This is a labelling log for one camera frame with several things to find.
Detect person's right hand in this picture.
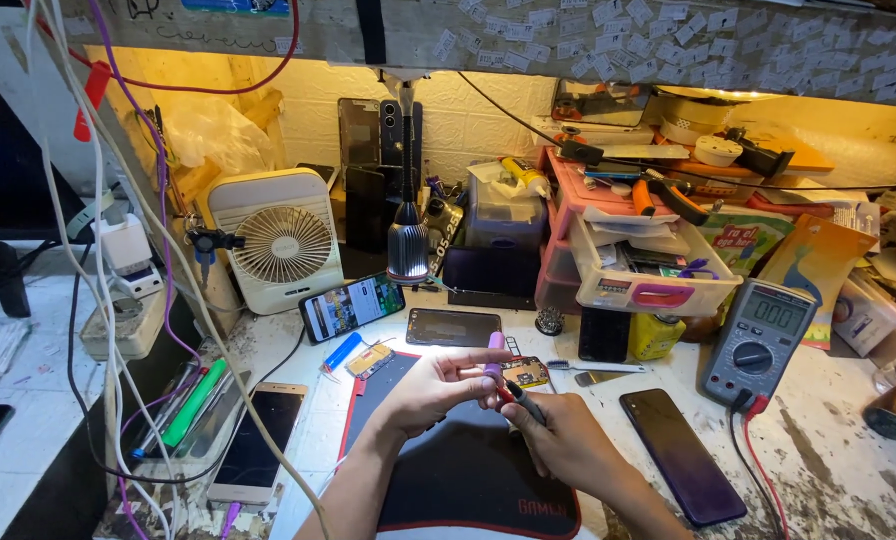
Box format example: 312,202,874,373
500,390,630,502

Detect person's left hand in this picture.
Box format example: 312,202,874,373
375,347,514,447

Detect black multimeter probe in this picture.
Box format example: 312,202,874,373
505,378,548,427

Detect purple cylindrical battery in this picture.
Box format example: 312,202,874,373
484,331,507,381

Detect yellow phone circuit board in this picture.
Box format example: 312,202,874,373
501,355,551,390

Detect black red-edged desk mat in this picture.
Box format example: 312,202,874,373
338,350,583,540

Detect white toothbrush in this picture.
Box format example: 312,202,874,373
545,357,647,375

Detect dark phone back cover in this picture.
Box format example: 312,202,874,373
406,307,503,348

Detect dark purple smartphone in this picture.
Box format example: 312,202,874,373
619,387,749,528

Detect yellow plastic bottle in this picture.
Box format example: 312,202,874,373
627,311,687,362

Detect dark purple box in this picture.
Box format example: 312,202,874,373
442,245,543,311

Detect small gold circuit board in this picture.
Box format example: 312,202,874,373
344,342,395,381

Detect pink drawer organizer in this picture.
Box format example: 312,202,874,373
535,145,743,318

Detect blue cylindrical battery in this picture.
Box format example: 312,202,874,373
322,331,364,375

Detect smartphone with lit screen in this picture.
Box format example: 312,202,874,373
298,271,407,345

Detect clear plastic container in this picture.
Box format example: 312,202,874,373
464,172,548,253

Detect silver gooseneck lamp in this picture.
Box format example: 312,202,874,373
376,69,431,285

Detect grey digital multimeter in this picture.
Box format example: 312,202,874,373
700,278,818,411

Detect yellow glue tube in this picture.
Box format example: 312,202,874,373
498,155,551,198

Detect gold smartphone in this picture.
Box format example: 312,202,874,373
205,381,309,507

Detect green paper packet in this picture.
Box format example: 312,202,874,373
698,205,795,280

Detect row of leaning dark phones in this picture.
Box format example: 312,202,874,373
337,96,425,280

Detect white desk fan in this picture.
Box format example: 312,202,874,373
207,168,344,317

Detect orange paper packet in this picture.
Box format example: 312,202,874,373
758,214,878,351

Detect green marker pen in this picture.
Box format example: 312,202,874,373
160,357,228,450

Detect tray of repair tools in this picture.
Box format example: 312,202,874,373
127,358,254,462

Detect white tape roll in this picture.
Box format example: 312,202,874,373
693,134,744,168

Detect white cardboard box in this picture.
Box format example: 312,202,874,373
829,276,896,359

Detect shelf covered with stickers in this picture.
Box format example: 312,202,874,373
58,0,896,111

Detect heap of clutter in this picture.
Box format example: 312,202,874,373
823,180,896,459

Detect white power strip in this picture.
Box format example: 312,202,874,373
79,288,168,362

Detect clear plastic bag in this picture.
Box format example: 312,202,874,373
160,96,277,179

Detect white charger adapter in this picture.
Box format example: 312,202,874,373
98,213,165,302

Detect red plastic clip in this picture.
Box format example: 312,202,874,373
73,60,113,144

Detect black monitor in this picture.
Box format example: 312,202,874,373
0,52,96,319

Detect black multimeter lead cable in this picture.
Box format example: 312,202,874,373
728,388,788,540

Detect red multimeter lead cable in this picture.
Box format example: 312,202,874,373
742,395,791,540

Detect orange handled pliers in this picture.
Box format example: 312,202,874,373
631,177,725,228

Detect purple cable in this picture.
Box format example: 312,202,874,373
86,0,203,540

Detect bundle of white cables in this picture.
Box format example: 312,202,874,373
26,0,332,540

